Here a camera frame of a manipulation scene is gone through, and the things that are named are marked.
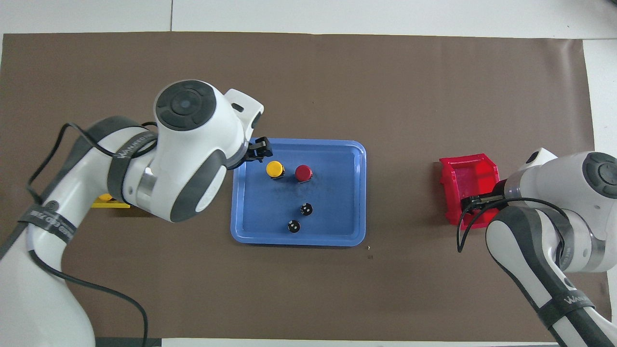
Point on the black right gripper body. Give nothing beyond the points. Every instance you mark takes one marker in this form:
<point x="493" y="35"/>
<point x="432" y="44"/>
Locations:
<point x="494" y="198"/>

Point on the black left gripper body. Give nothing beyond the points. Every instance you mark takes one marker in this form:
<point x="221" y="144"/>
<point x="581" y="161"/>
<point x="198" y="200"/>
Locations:
<point x="248" y="155"/>

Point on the yellow push button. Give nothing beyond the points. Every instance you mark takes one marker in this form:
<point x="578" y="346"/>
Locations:
<point x="274" y="168"/>
<point x="106" y="197"/>

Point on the red push button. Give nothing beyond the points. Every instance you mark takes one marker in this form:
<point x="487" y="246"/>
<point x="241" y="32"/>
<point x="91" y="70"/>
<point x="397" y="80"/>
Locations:
<point x="303" y="172"/>

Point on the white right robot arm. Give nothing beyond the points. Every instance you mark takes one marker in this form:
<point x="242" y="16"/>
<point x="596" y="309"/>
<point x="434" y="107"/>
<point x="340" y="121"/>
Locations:
<point x="544" y="178"/>

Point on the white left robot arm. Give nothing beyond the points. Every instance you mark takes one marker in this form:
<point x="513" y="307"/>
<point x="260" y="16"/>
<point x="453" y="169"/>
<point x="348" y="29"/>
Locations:
<point x="193" y="144"/>

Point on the blue plastic tray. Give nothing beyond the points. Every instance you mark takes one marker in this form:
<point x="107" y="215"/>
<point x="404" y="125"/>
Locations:
<point x="337" y="202"/>

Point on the red plastic parts bin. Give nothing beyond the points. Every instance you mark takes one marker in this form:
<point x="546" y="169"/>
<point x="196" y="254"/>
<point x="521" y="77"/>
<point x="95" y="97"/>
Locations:
<point x="470" y="176"/>

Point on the black cylindrical capacitor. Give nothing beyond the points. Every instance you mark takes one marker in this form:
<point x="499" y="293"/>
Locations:
<point x="306" y="209"/>
<point x="293" y="226"/>

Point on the brown paper table mat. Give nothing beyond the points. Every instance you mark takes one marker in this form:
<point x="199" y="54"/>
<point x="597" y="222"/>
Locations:
<point x="385" y="86"/>

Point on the yellow plastic parts bin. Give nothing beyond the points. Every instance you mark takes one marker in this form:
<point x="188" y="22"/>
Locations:
<point x="120" y="205"/>

